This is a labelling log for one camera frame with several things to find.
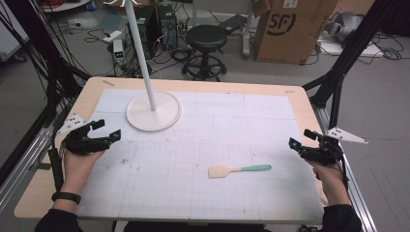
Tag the person's left hand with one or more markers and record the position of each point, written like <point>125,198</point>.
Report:
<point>78,169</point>

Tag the person's right hand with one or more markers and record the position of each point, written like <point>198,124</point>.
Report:
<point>328,179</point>

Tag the black wristband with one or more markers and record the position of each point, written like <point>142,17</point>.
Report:
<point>66,197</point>

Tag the white hook stand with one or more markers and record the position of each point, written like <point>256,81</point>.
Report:
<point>151,96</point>

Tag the black round stool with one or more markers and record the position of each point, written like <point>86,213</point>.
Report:
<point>205,51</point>

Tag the grey round appliance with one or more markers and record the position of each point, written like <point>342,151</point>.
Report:
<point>346,25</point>

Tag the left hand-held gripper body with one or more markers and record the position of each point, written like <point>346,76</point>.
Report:
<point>84,141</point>

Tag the white grid mat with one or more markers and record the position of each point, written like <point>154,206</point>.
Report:
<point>199,151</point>

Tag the black computer tower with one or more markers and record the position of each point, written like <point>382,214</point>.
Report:
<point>146,30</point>
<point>167,27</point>

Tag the white power strip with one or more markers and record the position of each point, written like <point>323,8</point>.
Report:
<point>112,36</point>

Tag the black frame strut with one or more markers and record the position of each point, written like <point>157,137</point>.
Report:
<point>42,51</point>
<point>349,54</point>

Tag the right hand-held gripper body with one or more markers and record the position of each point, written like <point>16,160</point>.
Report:
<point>325,150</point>

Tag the aluminium rail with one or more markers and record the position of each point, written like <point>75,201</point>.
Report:
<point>24,161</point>
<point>351,180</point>

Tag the grey device with green display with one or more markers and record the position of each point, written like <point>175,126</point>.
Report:
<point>118,51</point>

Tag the brown cardboard box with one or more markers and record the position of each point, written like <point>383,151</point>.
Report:
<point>290,30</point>

